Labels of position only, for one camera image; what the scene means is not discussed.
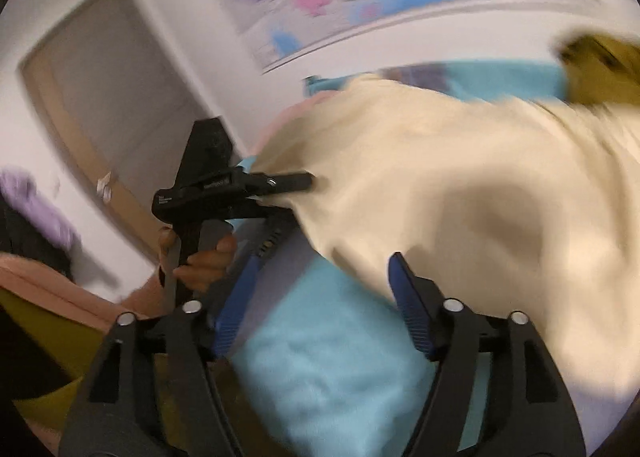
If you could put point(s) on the person's left hand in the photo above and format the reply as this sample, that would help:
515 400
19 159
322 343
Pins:
205 269

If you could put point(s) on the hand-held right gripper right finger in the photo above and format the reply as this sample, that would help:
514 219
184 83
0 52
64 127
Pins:
405 297

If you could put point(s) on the person's olive pants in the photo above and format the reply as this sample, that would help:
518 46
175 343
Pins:
50 332

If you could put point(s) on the grey door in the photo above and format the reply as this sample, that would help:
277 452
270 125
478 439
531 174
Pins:
115 87

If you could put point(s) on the dark cloth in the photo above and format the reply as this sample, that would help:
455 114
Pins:
30 242

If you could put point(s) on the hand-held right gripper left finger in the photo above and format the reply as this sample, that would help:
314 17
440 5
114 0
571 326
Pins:
237 302

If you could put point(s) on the teal patterned bed blanket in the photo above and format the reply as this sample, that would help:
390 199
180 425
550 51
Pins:
325 362

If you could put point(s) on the person's left forearm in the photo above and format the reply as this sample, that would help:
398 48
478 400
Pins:
60 287

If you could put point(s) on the purple cloth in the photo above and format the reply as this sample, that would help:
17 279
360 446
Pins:
30 192

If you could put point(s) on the cream jacket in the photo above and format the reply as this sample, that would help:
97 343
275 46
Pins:
425 162

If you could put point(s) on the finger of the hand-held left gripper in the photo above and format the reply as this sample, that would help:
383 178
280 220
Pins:
290 182
260 211

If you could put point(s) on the olive green garment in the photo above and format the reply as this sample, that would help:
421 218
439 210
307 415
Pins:
600 72

